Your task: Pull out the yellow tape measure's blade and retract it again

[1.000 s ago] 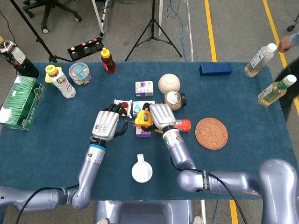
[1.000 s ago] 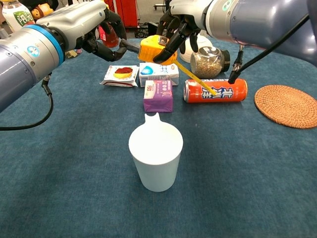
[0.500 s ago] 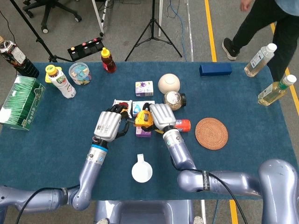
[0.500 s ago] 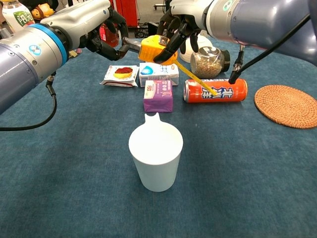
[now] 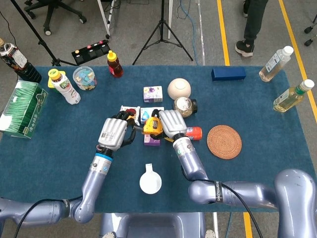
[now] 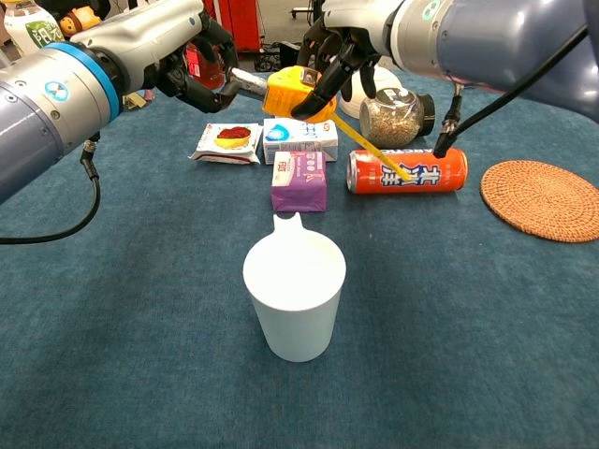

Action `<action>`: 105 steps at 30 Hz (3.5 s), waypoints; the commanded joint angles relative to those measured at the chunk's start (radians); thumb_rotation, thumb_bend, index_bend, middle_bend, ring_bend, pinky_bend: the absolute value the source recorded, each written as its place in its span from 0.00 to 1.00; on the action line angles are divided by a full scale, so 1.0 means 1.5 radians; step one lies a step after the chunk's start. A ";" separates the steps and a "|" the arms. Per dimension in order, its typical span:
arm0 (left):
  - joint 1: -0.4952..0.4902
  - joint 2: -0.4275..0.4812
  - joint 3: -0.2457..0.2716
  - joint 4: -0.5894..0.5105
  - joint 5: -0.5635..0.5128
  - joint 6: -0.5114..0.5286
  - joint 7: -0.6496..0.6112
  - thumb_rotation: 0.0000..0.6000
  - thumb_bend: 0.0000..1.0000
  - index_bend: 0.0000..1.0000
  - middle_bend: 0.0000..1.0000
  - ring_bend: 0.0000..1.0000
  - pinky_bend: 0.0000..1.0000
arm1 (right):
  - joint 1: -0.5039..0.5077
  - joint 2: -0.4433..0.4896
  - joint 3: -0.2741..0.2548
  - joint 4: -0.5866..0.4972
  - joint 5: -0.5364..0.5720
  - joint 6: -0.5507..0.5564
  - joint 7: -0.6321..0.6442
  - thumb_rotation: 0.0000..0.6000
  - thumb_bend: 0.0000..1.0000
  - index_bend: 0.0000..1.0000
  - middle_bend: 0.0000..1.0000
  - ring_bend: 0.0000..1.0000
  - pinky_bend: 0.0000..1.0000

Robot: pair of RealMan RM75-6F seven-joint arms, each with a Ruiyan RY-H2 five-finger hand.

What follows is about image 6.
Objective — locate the yellow tape measure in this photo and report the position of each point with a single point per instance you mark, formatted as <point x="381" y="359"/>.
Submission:
<point x="281" y="96"/>

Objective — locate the purple milk carton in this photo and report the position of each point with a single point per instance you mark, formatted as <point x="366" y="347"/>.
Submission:
<point x="299" y="187"/>

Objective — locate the brown monkey plush toy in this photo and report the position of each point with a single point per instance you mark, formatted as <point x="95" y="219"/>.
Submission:
<point x="79" y="21"/>

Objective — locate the white plastic cup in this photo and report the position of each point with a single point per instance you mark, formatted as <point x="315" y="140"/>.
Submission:
<point x="295" y="290"/>

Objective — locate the red cabinet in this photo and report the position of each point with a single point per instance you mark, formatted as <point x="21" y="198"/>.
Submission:
<point x="248" y="23"/>

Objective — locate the cream ceramic bowl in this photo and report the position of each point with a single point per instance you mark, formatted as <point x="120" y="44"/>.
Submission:
<point x="386" y="82"/>

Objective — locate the white yogurt drink bottle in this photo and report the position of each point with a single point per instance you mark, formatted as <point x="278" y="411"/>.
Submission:
<point x="33" y="28"/>

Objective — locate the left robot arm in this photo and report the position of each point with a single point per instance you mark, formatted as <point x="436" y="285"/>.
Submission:
<point x="37" y="121"/>

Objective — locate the honey bottle with yellow cap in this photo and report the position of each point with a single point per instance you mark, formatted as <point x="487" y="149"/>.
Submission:
<point x="213" y="70"/>

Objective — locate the orange soda can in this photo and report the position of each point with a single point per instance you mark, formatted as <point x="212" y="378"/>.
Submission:
<point x="435" y="175"/>

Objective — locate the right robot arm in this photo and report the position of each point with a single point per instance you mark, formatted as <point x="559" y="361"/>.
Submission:
<point x="515" y="42"/>

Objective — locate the blue table cloth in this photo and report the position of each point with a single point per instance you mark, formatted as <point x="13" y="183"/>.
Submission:
<point x="140" y="304"/>

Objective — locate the woven rattan coaster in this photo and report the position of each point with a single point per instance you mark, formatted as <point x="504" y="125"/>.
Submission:
<point x="543" y="201"/>

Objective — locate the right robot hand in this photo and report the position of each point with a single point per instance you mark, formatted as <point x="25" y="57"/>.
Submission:
<point x="360" y="23"/>

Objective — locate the glass jar with black lid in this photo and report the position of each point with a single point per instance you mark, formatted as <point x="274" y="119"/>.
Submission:
<point x="388" y="119"/>

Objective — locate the white blue milk carton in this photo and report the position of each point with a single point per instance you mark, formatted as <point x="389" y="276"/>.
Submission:
<point x="299" y="140"/>

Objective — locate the black box on floor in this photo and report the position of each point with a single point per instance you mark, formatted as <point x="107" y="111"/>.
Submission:
<point x="290" y="53"/>

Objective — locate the snack packet with tart picture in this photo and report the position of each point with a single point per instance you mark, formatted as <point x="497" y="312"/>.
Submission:
<point x="229" y="140"/>

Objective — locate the clear jar of colourful clips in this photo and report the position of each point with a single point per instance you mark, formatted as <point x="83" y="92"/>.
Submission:
<point x="135" y="100"/>

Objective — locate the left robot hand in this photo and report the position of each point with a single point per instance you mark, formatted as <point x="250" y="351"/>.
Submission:
<point x="150" y="37"/>

